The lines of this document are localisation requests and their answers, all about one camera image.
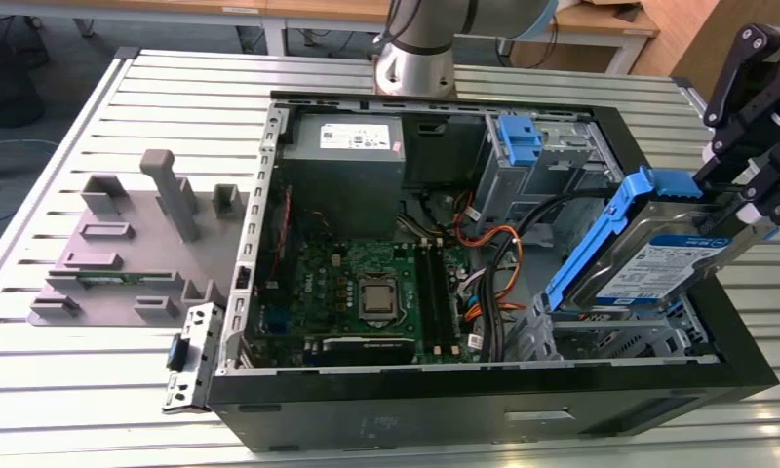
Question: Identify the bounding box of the metal disk bay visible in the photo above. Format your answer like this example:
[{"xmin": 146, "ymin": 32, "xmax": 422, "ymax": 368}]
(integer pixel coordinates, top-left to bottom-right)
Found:
[{"xmin": 503, "ymin": 291, "xmax": 716, "ymax": 362}]

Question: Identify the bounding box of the grey power supply unit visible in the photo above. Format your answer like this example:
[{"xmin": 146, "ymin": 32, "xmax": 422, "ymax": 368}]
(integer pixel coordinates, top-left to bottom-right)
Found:
[{"xmin": 277, "ymin": 112, "xmax": 408, "ymax": 241}]

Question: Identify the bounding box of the yellow and black wire bundle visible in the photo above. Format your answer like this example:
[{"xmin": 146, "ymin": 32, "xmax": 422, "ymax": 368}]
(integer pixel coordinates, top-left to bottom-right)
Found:
[{"xmin": 393, "ymin": 184, "xmax": 460, "ymax": 240}]

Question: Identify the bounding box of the blue drive latch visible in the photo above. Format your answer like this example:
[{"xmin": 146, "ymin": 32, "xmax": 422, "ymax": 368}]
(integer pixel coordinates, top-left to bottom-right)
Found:
[{"xmin": 496, "ymin": 114, "xmax": 541, "ymax": 167}]

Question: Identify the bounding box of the grey parts rack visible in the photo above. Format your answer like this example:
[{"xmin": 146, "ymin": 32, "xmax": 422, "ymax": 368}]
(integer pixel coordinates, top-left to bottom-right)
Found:
[{"xmin": 26, "ymin": 149, "xmax": 253, "ymax": 332}]

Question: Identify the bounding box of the brown wooden cabinet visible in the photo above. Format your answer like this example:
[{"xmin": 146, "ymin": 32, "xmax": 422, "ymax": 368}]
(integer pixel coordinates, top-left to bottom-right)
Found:
[{"xmin": 623, "ymin": 0, "xmax": 780, "ymax": 142}]

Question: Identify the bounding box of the black RAM slot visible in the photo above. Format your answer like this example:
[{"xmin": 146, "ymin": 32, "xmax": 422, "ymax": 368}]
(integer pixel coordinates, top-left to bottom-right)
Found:
[
  {"xmin": 414, "ymin": 237, "xmax": 444, "ymax": 356},
  {"xmin": 432, "ymin": 237, "xmax": 462, "ymax": 356}
]

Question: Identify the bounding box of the orange wire bundle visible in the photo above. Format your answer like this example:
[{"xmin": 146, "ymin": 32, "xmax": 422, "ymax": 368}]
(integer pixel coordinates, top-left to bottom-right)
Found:
[{"xmin": 452, "ymin": 224, "xmax": 529, "ymax": 324}]

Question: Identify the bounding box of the green RAM stick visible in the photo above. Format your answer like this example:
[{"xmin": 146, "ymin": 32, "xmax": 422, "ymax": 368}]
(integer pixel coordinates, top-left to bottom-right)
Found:
[{"xmin": 47, "ymin": 273, "xmax": 174, "ymax": 286}]

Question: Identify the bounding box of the black cable bundle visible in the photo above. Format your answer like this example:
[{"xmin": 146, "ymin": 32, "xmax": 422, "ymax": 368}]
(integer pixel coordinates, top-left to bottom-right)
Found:
[{"xmin": 480, "ymin": 184, "xmax": 625, "ymax": 363}]

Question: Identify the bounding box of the hard disk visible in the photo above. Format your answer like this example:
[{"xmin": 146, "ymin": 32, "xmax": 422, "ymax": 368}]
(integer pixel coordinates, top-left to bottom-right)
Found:
[{"xmin": 544, "ymin": 165, "xmax": 737, "ymax": 314}]

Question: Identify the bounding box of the white-framed wooden desk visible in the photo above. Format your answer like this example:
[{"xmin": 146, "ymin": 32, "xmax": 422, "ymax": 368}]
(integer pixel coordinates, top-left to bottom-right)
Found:
[
  {"xmin": 493, "ymin": 0, "xmax": 661, "ymax": 74},
  {"xmin": 0, "ymin": 0, "xmax": 390, "ymax": 56}
]

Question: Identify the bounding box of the black open PC case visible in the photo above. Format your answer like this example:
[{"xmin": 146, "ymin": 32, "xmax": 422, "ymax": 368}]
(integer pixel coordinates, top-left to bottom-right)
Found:
[{"xmin": 204, "ymin": 89, "xmax": 780, "ymax": 452}]

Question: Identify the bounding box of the metal bracket with blue handle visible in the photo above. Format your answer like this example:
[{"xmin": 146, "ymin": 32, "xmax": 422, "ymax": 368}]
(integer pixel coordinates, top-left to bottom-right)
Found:
[{"xmin": 160, "ymin": 301, "xmax": 226, "ymax": 415}]

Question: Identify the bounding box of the metal drive cage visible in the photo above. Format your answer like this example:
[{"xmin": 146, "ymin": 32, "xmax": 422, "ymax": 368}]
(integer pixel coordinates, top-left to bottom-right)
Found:
[{"xmin": 473, "ymin": 114, "xmax": 625, "ymax": 230}]

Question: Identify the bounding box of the black graphics card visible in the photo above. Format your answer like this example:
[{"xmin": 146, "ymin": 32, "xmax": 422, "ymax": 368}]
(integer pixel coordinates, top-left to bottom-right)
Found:
[{"xmin": 301, "ymin": 335, "xmax": 417, "ymax": 367}]

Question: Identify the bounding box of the thin black cable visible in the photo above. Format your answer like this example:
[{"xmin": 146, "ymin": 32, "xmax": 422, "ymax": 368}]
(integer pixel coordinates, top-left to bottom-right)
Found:
[{"xmin": 370, "ymin": 0, "xmax": 408, "ymax": 48}]

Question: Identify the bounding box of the green motherboard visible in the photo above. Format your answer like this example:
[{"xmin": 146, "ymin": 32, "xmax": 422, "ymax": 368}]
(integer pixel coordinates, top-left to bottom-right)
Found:
[{"xmin": 242, "ymin": 236, "xmax": 489, "ymax": 367}]

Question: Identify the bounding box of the thin red wire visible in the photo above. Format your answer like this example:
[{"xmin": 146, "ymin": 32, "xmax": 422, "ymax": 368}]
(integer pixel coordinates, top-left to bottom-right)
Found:
[{"xmin": 264, "ymin": 184, "xmax": 294, "ymax": 290}]

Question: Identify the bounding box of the black CPU socket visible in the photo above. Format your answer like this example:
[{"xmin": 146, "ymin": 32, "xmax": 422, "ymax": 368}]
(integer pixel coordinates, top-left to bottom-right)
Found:
[{"xmin": 352, "ymin": 271, "xmax": 409, "ymax": 327}]

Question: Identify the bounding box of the silver CPU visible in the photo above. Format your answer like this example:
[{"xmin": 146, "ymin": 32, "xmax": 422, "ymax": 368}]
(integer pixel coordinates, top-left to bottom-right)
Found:
[{"xmin": 361, "ymin": 284, "xmax": 397, "ymax": 313}]

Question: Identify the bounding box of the pale floor cable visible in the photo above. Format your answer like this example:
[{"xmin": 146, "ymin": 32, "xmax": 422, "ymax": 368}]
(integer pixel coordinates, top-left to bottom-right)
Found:
[{"xmin": 0, "ymin": 138, "xmax": 64, "ymax": 160}]

